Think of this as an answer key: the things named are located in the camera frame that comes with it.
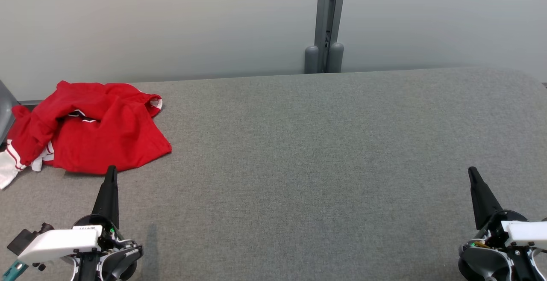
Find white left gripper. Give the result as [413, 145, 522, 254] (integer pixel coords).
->
[17, 165, 121, 266]

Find grey curved metal frame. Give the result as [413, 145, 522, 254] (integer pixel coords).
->
[0, 80, 43, 145]

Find red shorts with white stripe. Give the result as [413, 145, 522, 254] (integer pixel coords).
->
[51, 83, 172, 175]

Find teal left camera cable plug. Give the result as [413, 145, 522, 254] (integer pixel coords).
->
[0, 259, 27, 281]

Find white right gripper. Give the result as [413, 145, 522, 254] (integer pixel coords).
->
[468, 166, 547, 250]

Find red jersey with black numbers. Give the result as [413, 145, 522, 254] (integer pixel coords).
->
[0, 81, 101, 189]

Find grey cylindrical post foot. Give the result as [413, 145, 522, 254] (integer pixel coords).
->
[304, 46, 320, 74]
[328, 42, 345, 73]

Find grey metal partition post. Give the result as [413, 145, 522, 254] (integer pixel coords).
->
[314, 0, 347, 73]

